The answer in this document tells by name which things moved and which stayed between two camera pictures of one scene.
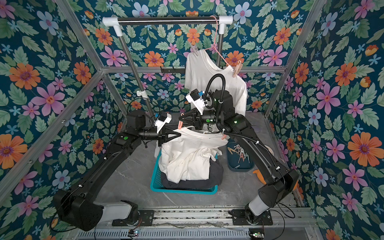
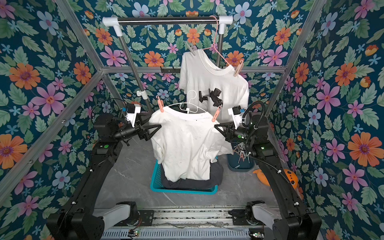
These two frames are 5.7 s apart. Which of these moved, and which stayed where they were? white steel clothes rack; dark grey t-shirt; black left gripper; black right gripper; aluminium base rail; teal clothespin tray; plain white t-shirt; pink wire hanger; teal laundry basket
Moved: black left gripper; black right gripper; plain white t-shirt
Stayed: teal clothespin tray; dark grey t-shirt; white steel clothes rack; aluminium base rail; pink wire hanger; teal laundry basket
